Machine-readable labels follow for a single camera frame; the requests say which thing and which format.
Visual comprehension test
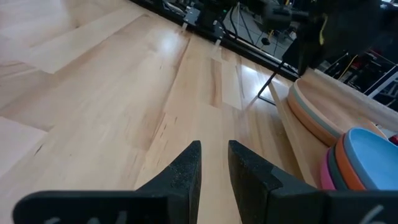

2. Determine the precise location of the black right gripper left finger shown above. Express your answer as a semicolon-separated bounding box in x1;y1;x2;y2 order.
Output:
12;140;202;224

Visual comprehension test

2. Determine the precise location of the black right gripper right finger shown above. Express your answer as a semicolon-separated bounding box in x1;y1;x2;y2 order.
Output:
228;139;398;224

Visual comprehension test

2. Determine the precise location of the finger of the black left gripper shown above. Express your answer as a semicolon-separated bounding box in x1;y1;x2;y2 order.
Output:
297;39;324;77

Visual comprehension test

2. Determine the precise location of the cream plate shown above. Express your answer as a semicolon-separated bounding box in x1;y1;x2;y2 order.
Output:
294;68;398;139

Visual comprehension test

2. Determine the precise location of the orange plate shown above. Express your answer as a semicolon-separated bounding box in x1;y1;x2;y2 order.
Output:
335;133;366;191

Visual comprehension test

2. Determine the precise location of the blue plate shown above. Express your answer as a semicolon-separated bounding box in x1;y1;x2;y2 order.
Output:
343;127;398;191

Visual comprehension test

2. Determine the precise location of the wooden shelf with black legs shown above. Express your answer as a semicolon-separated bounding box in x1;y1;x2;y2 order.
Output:
257;60;324;189

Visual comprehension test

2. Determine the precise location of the pink plate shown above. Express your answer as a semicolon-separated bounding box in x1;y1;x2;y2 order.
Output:
320;147;337;191

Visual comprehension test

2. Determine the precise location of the black metal table frame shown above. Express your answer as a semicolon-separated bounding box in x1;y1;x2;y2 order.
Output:
129;0;301;82

